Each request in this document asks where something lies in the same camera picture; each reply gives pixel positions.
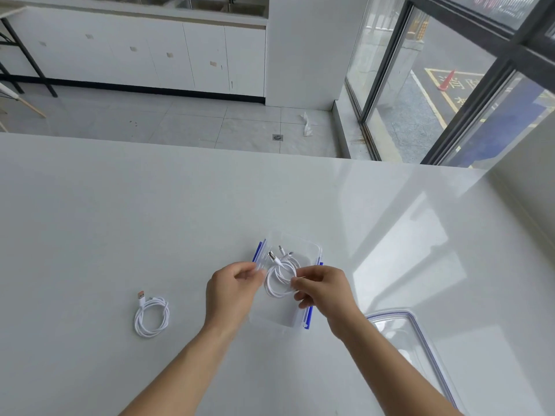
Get person's left hand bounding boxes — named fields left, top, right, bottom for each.
left=203, top=262, right=269, bottom=339

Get person's right hand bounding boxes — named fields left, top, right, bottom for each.
left=291, top=265, right=363, bottom=341

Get clear container with blue clips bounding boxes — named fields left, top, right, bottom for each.
left=250, top=231, right=325, bottom=332

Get clear container lid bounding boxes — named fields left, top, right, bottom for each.
left=364, top=309, right=461, bottom=416

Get person's right forearm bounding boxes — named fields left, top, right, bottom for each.
left=329, top=314, right=465, bottom=416

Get person's left forearm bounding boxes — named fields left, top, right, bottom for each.
left=119, top=322, right=248, bottom=416

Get white kitchen cabinet counter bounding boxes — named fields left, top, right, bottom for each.
left=0, top=0, right=268, bottom=105

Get steel sink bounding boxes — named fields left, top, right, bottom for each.
left=175, top=0, right=268, bottom=17

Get white plastic chair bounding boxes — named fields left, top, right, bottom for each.
left=0, top=80, right=47, bottom=126

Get beige table black legs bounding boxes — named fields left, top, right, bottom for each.
left=0, top=6, right=58, bottom=99

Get dark window frame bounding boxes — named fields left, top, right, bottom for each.
left=345, top=0, right=555, bottom=166

